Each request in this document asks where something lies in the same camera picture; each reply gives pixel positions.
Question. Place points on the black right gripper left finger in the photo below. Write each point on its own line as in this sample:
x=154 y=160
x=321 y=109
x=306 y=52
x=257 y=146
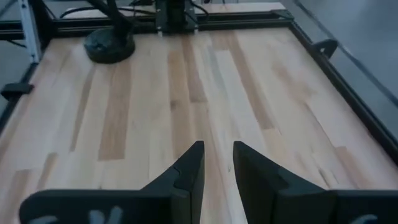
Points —
x=109 y=205

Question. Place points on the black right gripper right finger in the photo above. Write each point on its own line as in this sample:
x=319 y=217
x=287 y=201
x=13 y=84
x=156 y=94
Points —
x=311 y=205

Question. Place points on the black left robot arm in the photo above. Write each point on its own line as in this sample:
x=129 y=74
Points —
x=109 y=48

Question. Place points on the black table edge bracket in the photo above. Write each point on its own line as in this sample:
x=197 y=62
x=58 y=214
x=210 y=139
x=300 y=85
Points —
x=326 y=46

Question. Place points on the aluminium frame post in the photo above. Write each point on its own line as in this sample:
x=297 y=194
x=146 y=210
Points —
x=29 y=31

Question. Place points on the black table frame rail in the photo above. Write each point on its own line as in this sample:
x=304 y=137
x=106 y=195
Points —
x=242 y=24

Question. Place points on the black upright frame post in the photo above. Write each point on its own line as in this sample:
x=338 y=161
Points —
x=175 y=15

